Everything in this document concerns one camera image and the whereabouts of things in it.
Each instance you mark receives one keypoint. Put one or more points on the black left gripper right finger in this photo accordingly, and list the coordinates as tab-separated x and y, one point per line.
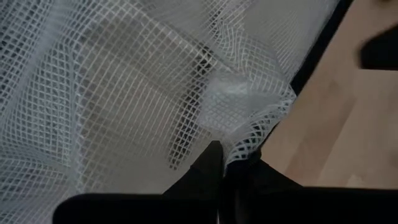
252	177

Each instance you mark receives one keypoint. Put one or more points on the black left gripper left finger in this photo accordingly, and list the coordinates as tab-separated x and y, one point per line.
202	174

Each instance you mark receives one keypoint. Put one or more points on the clear mesh zipper pouch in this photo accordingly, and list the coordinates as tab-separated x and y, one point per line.
124	77

